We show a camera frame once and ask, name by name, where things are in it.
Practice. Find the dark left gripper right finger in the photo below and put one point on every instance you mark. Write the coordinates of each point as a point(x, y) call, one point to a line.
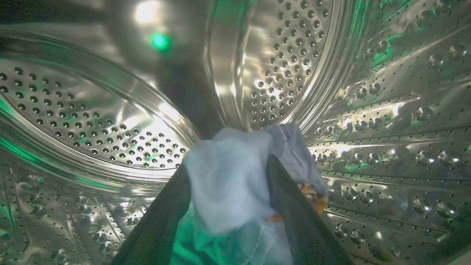
point(301, 224)

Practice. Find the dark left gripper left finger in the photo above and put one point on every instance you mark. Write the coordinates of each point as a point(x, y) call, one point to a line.
point(162, 228)

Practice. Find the blue cartoon print garment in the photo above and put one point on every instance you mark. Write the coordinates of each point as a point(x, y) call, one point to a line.
point(228, 176)

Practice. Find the steel perforated washer drum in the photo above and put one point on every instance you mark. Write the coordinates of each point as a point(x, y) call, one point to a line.
point(386, 129)

